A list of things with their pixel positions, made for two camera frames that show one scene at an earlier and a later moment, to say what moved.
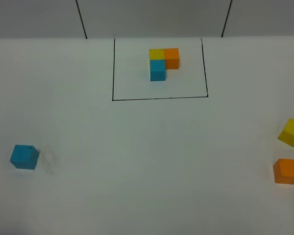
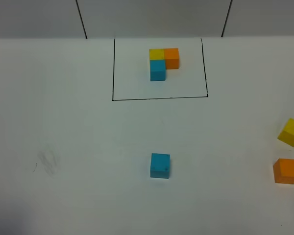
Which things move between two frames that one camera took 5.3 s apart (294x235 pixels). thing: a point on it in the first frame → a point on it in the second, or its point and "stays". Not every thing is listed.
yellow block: x=292 y=132 stays
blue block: x=24 y=156 → x=159 y=167
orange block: x=286 y=171 stays
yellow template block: x=157 y=54 stays
